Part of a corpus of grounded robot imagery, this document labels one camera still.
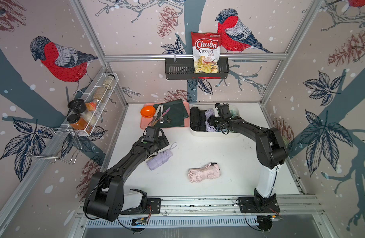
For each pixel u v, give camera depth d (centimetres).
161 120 110
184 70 107
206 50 82
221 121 77
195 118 99
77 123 60
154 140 68
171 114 114
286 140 96
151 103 122
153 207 73
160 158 87
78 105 62
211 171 80
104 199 41
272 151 52
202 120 98
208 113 101
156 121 109
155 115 113
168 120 108
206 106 114
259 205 65
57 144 59
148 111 111
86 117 65
